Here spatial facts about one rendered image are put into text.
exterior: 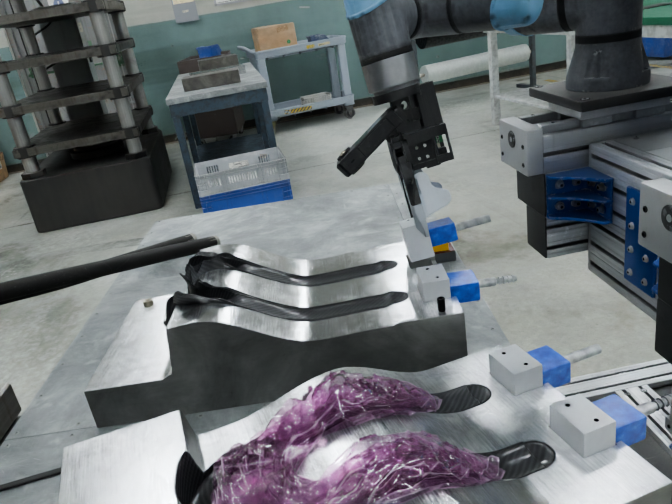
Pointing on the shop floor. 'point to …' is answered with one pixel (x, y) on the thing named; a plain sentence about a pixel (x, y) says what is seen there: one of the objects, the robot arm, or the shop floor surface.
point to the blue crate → (276, 191)
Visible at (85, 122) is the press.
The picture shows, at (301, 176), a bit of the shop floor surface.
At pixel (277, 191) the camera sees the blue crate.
